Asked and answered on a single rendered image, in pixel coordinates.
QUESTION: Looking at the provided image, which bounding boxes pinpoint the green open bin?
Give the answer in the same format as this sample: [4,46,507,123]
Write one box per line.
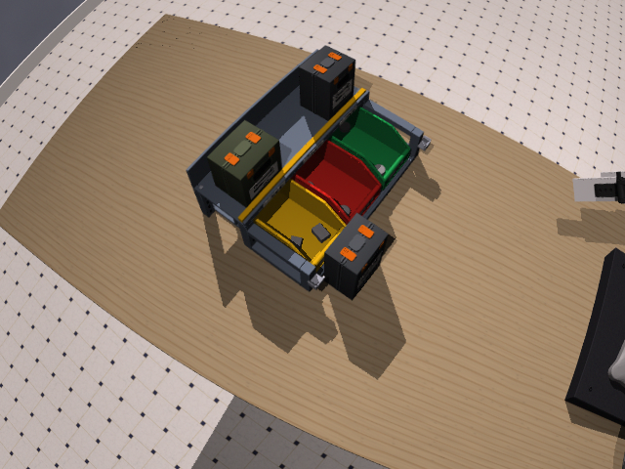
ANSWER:
[328,107,408,190]

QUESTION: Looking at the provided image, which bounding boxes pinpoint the dark grey bin shelf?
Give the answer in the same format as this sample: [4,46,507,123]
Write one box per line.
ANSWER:
[186,49,431,292]

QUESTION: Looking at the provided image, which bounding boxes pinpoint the red bin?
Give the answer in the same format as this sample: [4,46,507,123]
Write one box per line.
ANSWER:
[291,140,379,225]

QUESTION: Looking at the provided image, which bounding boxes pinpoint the yellow open bin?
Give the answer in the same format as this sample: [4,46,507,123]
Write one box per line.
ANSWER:
[254,179,345,271]

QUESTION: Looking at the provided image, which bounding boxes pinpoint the yellow flat bar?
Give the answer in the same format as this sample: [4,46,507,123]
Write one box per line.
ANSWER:
[238,88,366,223]

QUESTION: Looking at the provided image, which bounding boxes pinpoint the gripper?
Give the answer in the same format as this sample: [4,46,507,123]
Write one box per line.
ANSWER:
[572,171,625,204]

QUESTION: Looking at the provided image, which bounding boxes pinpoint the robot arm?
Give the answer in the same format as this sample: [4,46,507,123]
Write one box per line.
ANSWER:
[608,340,625,469]

